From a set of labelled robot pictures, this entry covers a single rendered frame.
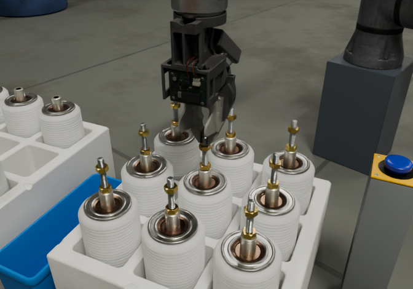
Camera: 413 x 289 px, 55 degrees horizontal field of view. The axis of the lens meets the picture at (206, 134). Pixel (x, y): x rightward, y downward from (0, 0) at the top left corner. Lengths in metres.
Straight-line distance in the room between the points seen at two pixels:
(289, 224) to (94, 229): 0.30
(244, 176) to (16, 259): 0.46
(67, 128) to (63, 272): 0.37
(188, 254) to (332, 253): 0.44
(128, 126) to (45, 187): 0.56
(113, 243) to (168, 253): 0.11
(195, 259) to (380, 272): 0.33
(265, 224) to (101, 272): 0.26
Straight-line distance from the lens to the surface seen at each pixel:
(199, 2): 0.51
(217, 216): 0.68
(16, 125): 1.06
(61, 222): 0.93
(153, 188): 0.71
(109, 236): 0.64
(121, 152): 1.26
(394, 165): 0.66
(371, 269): 0.77
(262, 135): 1.33
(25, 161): 1.03
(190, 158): 0.80
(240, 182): 0.77
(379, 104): 1.12
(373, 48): 1.11
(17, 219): 0.88
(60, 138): 0.98
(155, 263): 0.61
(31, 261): 0.90
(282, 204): 0.65
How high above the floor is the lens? 0.67
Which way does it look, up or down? 30 degrees down
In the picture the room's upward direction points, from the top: straight up
